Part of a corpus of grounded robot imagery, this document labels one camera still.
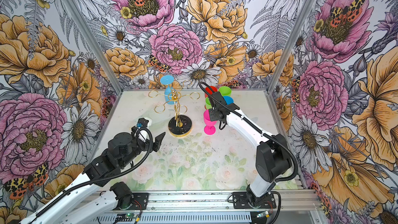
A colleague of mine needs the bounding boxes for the white vented cable duct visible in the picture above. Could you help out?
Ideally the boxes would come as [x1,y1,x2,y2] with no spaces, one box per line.
[88,212,252,224]

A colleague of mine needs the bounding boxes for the black corrugated cable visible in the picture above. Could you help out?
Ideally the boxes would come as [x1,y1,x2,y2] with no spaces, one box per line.
[198,81,299,224]
[34,127,154,218]

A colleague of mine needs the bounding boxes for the gold wire wine glass rack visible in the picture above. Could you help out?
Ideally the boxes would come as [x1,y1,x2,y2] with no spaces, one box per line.
[148,89,201,138]

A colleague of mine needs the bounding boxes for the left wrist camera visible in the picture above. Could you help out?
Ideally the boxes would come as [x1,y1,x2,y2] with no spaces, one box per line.
[131,118,152,141]

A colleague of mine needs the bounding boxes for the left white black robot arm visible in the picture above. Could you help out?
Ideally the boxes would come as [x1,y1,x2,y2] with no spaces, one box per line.
[21,128,165,224]

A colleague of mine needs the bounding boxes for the left green circuit board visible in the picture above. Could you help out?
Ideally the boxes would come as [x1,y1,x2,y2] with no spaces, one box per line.
[113,214,141,224]

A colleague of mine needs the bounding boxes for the red wine glass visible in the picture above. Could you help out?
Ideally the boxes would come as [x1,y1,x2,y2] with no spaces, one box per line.
[205,86,218,97]

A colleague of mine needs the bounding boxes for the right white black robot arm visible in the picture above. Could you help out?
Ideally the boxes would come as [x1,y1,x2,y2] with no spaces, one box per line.
[209,99,299,208]

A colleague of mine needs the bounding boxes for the right green circuit board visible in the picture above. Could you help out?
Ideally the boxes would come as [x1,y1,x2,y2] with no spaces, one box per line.
[256,211,270,219]

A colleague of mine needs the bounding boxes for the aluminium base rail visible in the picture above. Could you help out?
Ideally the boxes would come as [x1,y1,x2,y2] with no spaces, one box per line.
[62,189,324,215]

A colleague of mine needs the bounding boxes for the light blue wine glass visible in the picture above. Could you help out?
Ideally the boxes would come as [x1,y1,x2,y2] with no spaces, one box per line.
[160,75,174,105]

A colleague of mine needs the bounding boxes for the left black corrugated cable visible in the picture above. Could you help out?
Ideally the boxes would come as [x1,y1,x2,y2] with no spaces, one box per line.
[34,127,154,218]

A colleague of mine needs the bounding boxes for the green circuit board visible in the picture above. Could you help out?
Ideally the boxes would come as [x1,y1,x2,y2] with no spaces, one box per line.
[256,211,270,219]
[113,214,141,224]

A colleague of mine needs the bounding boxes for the pink wine glass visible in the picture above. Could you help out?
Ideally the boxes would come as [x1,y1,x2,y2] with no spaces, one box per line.
[203,110,216,135]

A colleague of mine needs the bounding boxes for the right black corrugated cable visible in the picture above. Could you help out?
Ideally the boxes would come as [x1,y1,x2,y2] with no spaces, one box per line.
[198,81,299,224]

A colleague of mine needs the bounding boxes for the green wine glass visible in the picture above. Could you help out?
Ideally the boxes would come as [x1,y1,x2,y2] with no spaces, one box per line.
[218,86,232,96]
[205,97,212,110]

